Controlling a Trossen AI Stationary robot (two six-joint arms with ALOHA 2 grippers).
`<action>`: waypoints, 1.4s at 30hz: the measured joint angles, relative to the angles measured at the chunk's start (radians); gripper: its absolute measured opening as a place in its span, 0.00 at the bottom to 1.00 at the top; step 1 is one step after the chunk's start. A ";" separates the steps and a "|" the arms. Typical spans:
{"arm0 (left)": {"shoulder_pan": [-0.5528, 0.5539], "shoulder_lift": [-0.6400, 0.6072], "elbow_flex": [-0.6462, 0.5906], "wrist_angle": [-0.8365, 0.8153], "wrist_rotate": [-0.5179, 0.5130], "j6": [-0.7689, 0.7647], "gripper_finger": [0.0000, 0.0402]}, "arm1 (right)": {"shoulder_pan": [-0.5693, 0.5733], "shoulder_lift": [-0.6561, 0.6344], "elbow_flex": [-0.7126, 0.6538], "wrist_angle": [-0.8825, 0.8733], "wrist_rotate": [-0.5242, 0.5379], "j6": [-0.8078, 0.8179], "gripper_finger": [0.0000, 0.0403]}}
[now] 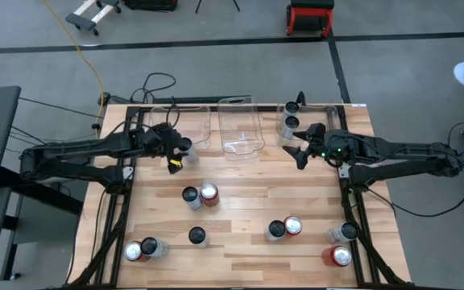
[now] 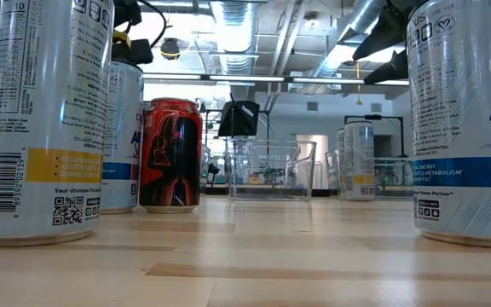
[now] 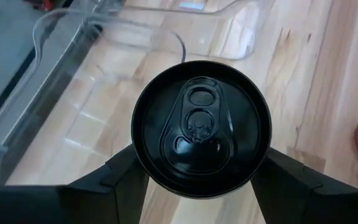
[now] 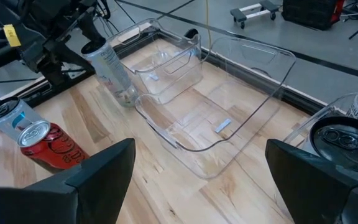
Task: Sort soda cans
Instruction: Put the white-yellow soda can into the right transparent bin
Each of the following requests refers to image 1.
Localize wide clear plastic bin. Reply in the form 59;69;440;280
146;105;213;151
275;103;344;147

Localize black case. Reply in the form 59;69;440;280
123;0;179;12

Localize black tripod legs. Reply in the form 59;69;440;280
194;0;241;14

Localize yellow floor cable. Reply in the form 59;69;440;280
41;0;106;142

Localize black desk leg beam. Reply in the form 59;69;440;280
0;165;85;217

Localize grey wheeled dolly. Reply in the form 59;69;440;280
64;0;122;36

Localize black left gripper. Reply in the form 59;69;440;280
137;123;185;176

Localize black power strip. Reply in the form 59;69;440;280
151;95;253;105

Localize narrow clear plastic bin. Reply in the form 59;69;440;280
217;95;266;162

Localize black looped floor cable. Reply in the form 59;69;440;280
129;72;176;104

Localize red Darth Vader soda can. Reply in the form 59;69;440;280
200;182;220;208
123;240;147;263
283;215;304;238
321;245;353;268

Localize black curved floor cable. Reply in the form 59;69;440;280
446;120;464;156

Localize red and black stool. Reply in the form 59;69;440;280
285;0;335;38

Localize long thin black cable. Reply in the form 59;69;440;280
18;96;104;120

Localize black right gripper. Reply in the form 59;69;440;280
282;122;356;170

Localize black aluminium table frame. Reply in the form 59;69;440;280
68;103;416;290

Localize white Celsius can black lid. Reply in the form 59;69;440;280
264;219;288;242
177;136;200;165
327;222;360;244
181;185;204;212
139;236;169;259
188;226;209;249
282;100;300;122
276;115;301;147

